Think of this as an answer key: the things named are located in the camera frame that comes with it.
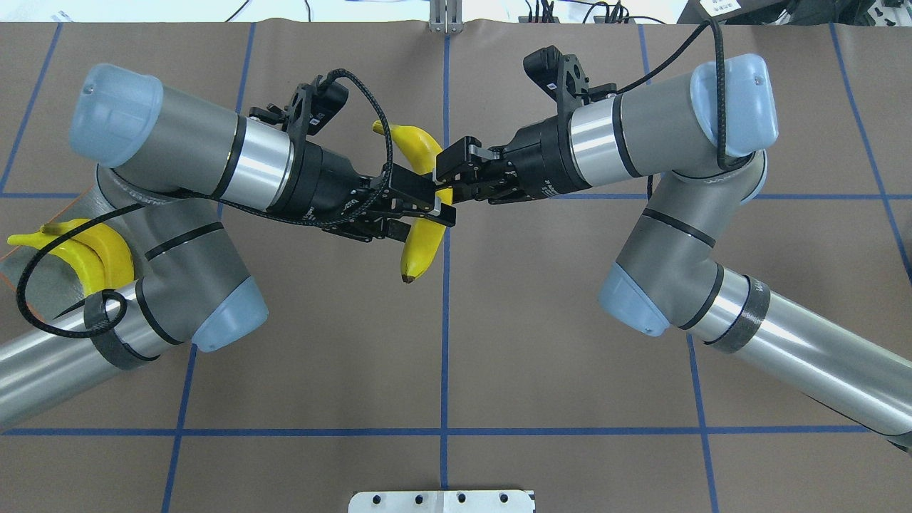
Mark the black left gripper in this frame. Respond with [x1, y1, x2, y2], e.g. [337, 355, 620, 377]
[271, 142, 456, 243]

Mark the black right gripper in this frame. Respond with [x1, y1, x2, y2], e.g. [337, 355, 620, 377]
[435, 118, 591, 207]

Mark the yellow banana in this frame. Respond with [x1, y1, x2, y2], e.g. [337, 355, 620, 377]
[50, 223, 136, 296]
[6, 232, 105, 296]
[370, 120, 455, 284]

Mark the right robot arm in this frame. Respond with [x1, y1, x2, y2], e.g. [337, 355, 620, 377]
[432, 46, 911, 452]

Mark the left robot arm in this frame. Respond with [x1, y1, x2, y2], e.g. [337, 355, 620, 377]
[2, 63, 456, 430]

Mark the grey square plate orange rim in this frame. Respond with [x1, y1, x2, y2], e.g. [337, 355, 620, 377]
[1, 186, 105, 333]

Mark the aluminium frame post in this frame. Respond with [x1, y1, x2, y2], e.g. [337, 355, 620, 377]
[429, 0, 465, 35]

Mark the black braided cable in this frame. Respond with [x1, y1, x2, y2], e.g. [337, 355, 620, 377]
[617, 18, 745, 200]

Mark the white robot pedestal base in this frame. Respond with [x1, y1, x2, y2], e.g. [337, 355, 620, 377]
[346, 489, 537, 512]

